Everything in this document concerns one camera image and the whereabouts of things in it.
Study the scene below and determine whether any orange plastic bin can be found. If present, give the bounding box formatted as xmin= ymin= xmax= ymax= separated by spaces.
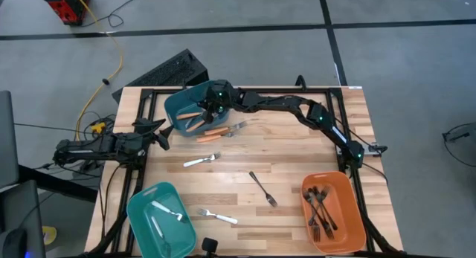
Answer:
xmin=300 ymin=170 xmax=367 ymax=255

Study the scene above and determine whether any black computer mouse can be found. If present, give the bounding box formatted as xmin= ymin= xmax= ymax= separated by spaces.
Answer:
xmin=1 ymin=228 xmax=29 ymax=258

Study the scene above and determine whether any turquoise green plastic bin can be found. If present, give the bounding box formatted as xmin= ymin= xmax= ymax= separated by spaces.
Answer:
xmin=126 ymin=181 xmax=198 ymax=258

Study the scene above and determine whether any dark teal plastic bin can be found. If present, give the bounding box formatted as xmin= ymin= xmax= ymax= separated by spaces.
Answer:
xmin=163 ymin=80 xmax=232 ymax=138

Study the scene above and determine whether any black floor beam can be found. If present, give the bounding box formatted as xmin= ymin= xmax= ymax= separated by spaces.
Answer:
xmin=17 ymin=164 xmax=100 ymax=204

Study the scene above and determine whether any dark grey panel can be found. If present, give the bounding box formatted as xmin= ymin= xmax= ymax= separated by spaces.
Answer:
xmin=0 ymin=89 xmax=19 ymax=188

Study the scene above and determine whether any yellow floor cable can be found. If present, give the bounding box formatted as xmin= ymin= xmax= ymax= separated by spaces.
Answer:
xmin=70 ymin=0 xmax=124 ymax=142

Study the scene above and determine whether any white-handled silver fork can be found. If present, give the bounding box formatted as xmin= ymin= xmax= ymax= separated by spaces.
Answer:
xmin=196 ymin=207 xmax=239 ymax=225
xmin=151 ymin=215 xmax=173 ymax=251
xmin=182 ymin=152 xmax=222 ymax=169
xmin=151 ymin=200 xmax=184 ymax=222

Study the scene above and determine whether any small black camera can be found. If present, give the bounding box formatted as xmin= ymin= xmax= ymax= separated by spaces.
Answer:
xmin=202 ymin=237 xmax=219 ymax=258

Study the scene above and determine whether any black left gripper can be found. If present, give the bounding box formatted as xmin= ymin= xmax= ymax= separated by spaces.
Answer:
xmin=113 ymin=118 xmax=175 ymax=158

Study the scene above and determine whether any black aluminium rig frame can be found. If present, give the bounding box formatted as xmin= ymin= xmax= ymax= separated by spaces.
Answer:
xmin=85 ymin=86 xmax=405 ymax=258

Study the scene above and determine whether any yellow floor sticker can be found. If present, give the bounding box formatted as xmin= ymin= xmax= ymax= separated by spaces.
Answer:
xmin=41 ymin=225 xmax=59 ymax=247

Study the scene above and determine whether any black perforated computer case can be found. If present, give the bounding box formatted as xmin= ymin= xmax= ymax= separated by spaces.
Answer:
xmin=111 ymin=48 xmax=210 ymax=104

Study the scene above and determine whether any red black equipment box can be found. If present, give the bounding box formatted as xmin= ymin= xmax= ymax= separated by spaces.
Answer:
xmin=40 ymin=0 xmax=91 ymax=27

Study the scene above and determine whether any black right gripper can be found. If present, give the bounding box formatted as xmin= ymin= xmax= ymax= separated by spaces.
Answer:
xmin=199 ymin=79 xmax=241 ymax=125

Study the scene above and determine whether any orange-handled silver fork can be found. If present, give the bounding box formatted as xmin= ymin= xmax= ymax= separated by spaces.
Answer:
xmin=196 ymin=131 xmax=239 ymax=144
xmin=203 ymin=120 xmax=249 ymax=136
xmin=184 ymin=119 xmax=206 ymax=134
xmin=176 ymin=112 xmax=204 ymax=121

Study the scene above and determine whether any black floor cable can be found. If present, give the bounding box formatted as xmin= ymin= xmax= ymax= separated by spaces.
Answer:
xmin=80 ymin=0 xmax=178 ymax=28

